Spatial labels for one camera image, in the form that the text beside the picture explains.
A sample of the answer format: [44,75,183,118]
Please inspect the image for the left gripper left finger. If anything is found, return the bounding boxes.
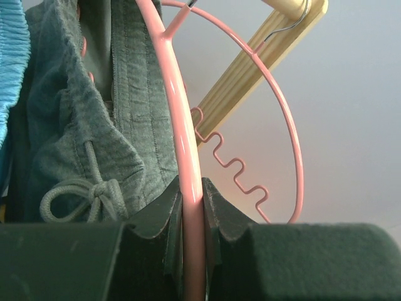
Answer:
[1,180,182,300]

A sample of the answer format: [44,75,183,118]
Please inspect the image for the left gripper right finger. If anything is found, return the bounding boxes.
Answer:
[202,178,400,300]

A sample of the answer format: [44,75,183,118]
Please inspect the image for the pink wire hanger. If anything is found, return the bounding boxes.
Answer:
[137,1,206,300]
[161,0,310,224]

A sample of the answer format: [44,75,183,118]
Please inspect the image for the grey drawstring shorts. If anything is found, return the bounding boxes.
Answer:
[5,1,178,223]

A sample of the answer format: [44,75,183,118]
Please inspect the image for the light blue shorts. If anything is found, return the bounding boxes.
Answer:
[1,0,31,157]

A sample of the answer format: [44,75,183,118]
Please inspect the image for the wooden clothes rack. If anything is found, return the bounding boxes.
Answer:
[197,0,328,137]

